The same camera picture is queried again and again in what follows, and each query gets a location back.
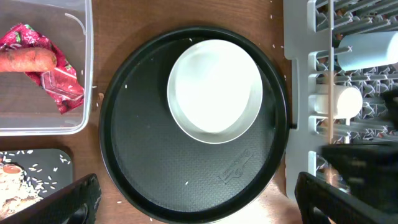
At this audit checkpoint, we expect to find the orange carrot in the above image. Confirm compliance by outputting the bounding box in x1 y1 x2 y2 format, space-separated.
1 48 57 72

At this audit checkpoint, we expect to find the black rectangular tray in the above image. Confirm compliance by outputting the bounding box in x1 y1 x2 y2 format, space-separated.
0 148 74 218

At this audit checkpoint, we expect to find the wooden chopstick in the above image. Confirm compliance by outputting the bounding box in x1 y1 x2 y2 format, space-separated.
328 0 335 144

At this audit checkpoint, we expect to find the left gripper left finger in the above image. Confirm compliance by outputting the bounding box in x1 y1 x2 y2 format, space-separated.
1 174 101 224

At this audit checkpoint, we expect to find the clear plastic bin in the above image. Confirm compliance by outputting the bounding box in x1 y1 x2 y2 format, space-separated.
1 0 94 136

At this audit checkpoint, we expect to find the light grey plate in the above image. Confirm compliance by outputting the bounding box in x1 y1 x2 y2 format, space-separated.
167 39 263 144

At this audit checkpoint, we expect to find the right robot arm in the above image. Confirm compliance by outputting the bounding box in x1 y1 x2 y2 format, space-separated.
321 140 397 215

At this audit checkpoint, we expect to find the blue cup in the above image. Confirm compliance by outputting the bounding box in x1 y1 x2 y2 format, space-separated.
337 31 397 71

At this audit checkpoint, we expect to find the food scraps and rice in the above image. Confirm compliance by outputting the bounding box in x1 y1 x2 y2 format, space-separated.
0 149 71 218

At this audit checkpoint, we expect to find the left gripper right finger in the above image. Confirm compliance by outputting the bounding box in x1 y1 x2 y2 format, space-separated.
295 172 397 224

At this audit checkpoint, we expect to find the white cup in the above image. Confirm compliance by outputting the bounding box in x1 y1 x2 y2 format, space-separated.
312 84 363 119

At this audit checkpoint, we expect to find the grey dishwasher rack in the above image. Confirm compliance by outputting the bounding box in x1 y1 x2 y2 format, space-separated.
283 0 397 198

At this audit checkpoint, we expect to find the red snack wrapper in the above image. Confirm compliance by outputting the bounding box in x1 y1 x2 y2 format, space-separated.
1 23 85 114

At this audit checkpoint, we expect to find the round black serving tray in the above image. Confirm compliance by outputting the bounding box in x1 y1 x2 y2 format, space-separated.
99 26 290 223

